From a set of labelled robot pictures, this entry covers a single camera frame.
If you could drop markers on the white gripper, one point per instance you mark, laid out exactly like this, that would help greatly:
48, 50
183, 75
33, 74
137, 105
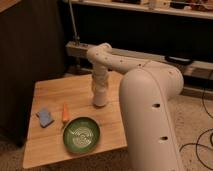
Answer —
99, 83

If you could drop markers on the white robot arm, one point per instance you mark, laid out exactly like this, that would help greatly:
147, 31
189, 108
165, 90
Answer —
144, 91

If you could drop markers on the metal vertical pole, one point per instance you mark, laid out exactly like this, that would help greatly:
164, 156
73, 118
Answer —
76, 37

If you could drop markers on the orange carrot toy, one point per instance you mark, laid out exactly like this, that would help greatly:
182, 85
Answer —
65, 113

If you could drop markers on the green round plate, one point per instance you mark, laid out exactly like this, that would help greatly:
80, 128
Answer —
81, 135

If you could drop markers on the blue sponge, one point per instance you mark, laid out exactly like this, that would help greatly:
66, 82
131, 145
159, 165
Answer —
45, 118

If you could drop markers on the wooden table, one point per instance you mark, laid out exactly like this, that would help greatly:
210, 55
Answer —
45, 145

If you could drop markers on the long wooden shelf beam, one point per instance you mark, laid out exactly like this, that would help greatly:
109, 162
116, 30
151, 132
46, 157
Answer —
196, 66

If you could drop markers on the upper wooden shelf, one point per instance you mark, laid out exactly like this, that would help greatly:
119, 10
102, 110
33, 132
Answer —
142, 8

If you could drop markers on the black handle on beam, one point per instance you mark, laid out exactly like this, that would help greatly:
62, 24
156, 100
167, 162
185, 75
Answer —
179, 60

